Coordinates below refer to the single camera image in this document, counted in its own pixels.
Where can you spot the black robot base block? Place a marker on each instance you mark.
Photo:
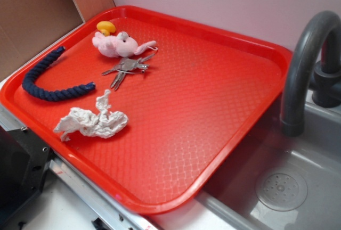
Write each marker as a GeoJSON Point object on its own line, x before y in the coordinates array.
{"type": "Point", "coordinates": [25, 159]}

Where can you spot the yellow rubber duck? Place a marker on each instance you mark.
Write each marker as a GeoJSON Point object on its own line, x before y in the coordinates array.
{"type": "Point", "coordinates": [106, 28]}

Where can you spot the red plastic tray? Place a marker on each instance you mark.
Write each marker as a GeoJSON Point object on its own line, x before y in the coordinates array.
{"type": "Point", "coordinates": [204, 89]}

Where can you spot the silver key bunch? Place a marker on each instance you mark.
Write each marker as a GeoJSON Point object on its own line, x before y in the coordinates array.
{"type": "Point", "coordinates": [127, 66]}

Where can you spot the crumpled white paper towel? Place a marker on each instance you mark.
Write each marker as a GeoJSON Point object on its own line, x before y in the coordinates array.
{"type": "Point", "coordinates": [105, 124]}

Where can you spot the pink plush toy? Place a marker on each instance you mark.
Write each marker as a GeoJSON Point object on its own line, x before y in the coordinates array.
{"type": "Point", "coordinates": [122, 45]}

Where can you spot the grey sink basin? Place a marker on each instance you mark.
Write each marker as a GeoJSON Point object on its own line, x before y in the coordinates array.
{"type": "Point", "coordinates": [315, 155]}

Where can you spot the sink drain cover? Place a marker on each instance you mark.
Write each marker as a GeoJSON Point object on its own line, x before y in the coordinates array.
{"type": "Point", "coordinates": [281, 190]}

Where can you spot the grey curved faucet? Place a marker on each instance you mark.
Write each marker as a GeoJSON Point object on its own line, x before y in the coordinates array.
{"type": "Point", "coordinates": [315, 65]}

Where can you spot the brown cardboard panel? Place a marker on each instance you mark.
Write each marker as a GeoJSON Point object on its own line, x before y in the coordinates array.
{"type": "Point", "coordinates": [30, 26]}

